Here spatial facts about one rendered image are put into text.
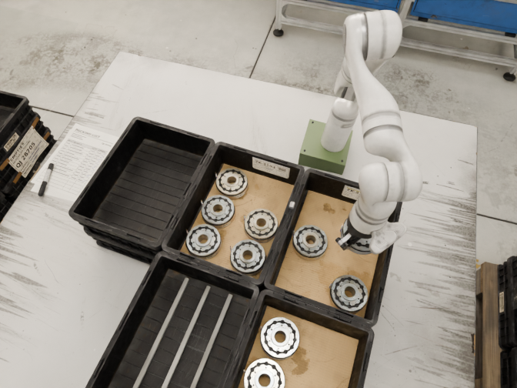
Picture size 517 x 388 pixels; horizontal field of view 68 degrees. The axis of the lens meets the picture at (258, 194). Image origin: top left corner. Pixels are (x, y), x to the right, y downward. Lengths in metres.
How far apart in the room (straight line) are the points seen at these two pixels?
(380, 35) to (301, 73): 2.04
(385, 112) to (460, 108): 2.20
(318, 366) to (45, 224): 1.02
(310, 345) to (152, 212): 0.62
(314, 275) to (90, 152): 0.98
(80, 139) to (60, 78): 1.45
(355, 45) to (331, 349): 0.75
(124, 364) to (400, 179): 0.83
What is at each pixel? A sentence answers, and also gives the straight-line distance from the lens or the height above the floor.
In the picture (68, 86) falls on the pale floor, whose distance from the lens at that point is 3.03.
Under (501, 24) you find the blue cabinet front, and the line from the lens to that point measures 3.02.
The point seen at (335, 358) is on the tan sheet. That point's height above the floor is 0.83.
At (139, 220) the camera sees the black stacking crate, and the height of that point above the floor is 0.83.
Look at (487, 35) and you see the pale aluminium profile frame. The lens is 3.03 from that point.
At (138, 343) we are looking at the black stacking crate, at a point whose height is 0.83.
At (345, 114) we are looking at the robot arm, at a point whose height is 0.97.
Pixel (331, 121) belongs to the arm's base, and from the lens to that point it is 1.35.
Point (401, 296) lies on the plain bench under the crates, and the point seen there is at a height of 0.70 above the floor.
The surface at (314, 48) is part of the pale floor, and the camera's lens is 3.05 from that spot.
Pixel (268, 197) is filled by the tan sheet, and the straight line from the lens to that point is 1.25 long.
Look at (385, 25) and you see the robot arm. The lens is 0.83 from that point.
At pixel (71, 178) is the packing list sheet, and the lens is 1.60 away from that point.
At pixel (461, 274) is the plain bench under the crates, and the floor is 0.70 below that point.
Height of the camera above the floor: 1.92
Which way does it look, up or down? 60 degrees down
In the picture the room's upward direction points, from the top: straight up
